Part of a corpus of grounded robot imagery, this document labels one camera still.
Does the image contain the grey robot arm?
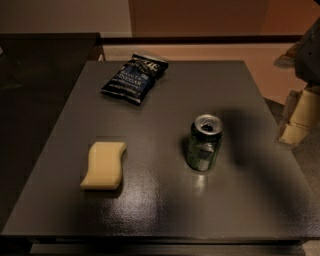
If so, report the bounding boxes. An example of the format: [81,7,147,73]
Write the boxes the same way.
[274,18,320,146]

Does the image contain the blue chip bag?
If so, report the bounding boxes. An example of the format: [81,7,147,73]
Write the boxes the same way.
[101,54,169,105]

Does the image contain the yellow curved sponge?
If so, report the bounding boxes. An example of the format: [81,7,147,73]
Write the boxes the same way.
[80,142,126,191]

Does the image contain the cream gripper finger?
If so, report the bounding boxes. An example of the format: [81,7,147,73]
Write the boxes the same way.
[277,87,320,146]

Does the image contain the green soda can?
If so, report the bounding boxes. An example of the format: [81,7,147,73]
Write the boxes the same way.
[186,114,223,172]

